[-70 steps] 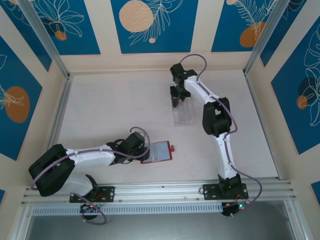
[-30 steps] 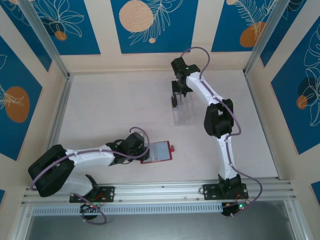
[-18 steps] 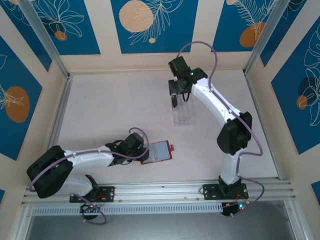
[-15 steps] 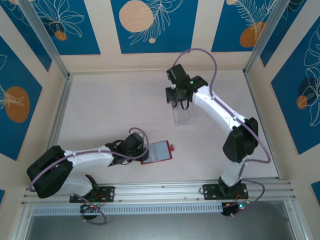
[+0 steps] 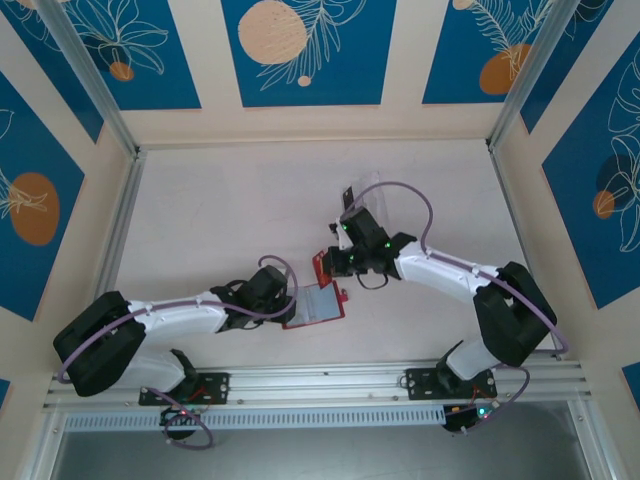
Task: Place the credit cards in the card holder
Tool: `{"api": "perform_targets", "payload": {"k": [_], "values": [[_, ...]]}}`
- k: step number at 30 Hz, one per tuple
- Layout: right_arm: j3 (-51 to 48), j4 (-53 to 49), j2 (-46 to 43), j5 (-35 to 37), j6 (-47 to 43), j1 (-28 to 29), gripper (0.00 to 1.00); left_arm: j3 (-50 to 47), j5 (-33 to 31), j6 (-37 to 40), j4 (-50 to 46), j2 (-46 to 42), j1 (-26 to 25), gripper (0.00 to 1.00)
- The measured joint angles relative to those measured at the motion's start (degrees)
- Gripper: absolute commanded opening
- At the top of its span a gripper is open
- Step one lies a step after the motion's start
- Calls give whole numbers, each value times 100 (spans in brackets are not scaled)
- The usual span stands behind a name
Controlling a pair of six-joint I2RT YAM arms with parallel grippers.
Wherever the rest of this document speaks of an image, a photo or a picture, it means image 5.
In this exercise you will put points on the red leather card holder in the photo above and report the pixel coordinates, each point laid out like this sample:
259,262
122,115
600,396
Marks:
320,305

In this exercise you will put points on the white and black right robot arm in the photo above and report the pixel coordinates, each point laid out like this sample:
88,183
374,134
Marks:
440,275

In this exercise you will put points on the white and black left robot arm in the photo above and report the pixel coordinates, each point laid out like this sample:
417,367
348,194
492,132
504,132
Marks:
180,320

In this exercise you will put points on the clear plastic card rack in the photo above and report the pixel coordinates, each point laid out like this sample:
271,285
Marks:
381,205

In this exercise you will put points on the black electronics board with LEDs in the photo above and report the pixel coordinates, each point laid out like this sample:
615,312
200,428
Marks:
175,417
457,420

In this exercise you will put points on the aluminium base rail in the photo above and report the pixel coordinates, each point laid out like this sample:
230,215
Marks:
320,385

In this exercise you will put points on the aluminium side rail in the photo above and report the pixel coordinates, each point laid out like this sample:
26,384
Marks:
122,220
522,250

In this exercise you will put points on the aluminium frame post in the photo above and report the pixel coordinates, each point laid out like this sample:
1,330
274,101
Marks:
96,85
532,75

